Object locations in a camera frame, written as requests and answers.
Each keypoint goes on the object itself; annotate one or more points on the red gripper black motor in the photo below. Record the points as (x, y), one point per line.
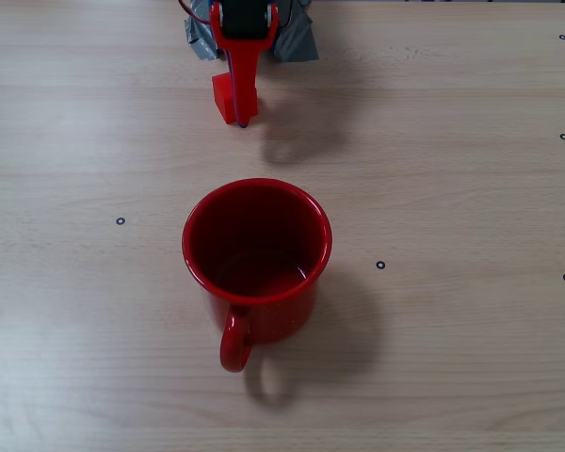
(243, 43)

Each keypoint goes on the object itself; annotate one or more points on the red cube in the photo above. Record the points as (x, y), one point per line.
(222, 96)

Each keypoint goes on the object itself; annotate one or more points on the red enamel mug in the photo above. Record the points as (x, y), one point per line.
(256, 245)

